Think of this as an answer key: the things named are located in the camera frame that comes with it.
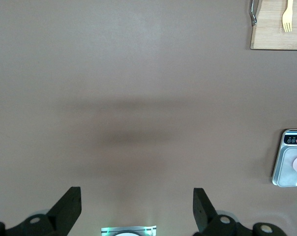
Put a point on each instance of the silver digital kitchen scale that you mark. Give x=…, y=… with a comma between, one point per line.
x=283, y=167

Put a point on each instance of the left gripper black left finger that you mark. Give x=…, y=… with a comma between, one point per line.
x=60, y=216

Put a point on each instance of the brown table cover sheet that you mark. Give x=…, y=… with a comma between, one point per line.
x=114, y=73

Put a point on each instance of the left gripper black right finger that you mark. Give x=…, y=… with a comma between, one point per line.
x=207, y=221

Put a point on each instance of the yellow plastic fork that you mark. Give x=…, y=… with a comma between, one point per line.
x=287, y=19

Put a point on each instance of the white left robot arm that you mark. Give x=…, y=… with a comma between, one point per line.
x=126, y=234

